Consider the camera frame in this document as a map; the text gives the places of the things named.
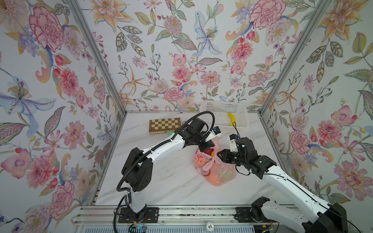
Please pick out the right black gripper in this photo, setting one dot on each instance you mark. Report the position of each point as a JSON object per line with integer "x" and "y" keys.
{"x": 226, "y": 157}

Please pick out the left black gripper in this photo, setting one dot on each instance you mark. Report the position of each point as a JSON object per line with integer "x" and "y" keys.
{"x": 206, "y": 145}

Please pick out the pink plastic bag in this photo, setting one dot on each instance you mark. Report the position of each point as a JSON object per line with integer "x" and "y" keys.
{"x": 212, "y": 168}

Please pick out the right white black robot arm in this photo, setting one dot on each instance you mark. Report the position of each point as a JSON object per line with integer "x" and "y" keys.
{"x": 314, "y": 215}

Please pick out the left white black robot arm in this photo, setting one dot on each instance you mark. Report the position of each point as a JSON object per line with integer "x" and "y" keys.
{"x": 138, "y": 168}

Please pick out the wooden chessboard box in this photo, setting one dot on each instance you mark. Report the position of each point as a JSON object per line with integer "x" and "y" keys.
{"x": 164, "y": 125}

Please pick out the white plastic basket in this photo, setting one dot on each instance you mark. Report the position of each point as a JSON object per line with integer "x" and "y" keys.
{"x": 221, "y": 110}

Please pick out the yellow banana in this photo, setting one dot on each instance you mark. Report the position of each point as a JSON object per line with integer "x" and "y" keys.
{"x": 232, "y": 118}

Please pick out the round white numbered tag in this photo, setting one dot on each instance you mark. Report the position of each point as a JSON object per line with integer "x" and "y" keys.
{"x": 210, "y": 226}

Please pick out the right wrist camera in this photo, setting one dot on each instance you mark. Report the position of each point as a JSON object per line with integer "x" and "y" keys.
{"x": 232, "y": 142}

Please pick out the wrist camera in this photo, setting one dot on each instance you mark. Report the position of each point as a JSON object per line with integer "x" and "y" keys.
{"x": 214, "y": 133}
{"x": 232, "y": 142}

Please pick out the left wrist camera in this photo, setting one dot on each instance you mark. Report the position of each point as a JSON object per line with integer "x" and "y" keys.
{"x": 214, "y": 133}

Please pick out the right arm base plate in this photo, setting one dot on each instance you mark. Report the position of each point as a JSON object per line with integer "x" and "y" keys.
{"x": 247, "y": 215}

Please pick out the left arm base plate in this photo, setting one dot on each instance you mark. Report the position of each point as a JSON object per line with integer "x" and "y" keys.
{"x": 147, "y": 215}

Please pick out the aluminium front rail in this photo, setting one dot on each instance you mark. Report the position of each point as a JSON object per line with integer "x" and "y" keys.
{"x": 166, "y": 215}

